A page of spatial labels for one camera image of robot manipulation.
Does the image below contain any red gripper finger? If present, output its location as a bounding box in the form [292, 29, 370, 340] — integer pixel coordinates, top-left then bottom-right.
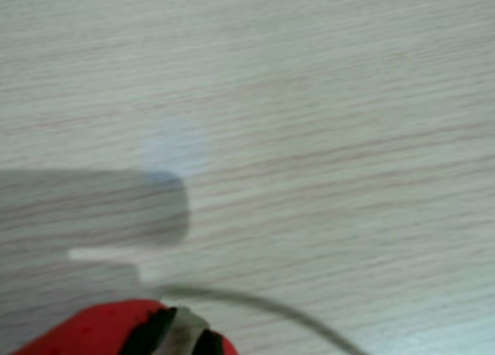
[156, 306, 240, 355]
[13, 298, 178, 355]

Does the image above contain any thin grey cable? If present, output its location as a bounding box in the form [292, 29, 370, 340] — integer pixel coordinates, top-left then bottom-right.
[154, 282, 373, 355]

